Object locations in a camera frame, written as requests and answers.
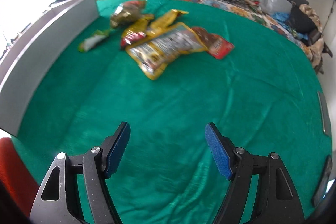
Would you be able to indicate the green white small packet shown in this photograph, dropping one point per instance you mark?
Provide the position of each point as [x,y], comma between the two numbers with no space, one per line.
[92,41]

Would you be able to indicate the clear plastic bag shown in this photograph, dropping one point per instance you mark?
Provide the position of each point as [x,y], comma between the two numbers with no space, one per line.
[272,6]

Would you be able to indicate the green gold snack bag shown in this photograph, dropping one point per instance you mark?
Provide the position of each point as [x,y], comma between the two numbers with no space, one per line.
[127,12]

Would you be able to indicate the red brown snack packet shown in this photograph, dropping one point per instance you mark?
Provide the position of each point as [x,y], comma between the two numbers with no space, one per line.
[217,46]

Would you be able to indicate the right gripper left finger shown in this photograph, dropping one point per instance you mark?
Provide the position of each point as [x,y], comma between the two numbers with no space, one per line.
[58,200]

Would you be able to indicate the black phone at edge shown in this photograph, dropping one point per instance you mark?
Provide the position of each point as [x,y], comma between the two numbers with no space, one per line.
[321,188]

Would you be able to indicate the gold foil snack bag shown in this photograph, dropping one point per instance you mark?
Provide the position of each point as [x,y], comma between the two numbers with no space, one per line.
[136,31]

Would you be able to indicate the black bag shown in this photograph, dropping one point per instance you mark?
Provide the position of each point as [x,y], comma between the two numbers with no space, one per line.
[299,21]

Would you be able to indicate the yellow snack pouch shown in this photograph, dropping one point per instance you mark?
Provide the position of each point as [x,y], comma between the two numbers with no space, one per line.
[159,25]

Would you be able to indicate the grey phone on cloth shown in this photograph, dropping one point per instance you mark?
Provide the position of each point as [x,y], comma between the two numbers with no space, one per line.
[326,125]

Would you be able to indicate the yellow bordered clear bag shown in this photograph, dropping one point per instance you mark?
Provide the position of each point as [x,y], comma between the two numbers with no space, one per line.
[153,55]

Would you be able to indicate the green table cloth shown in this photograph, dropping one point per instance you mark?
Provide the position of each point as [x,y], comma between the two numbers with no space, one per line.
[263,96]

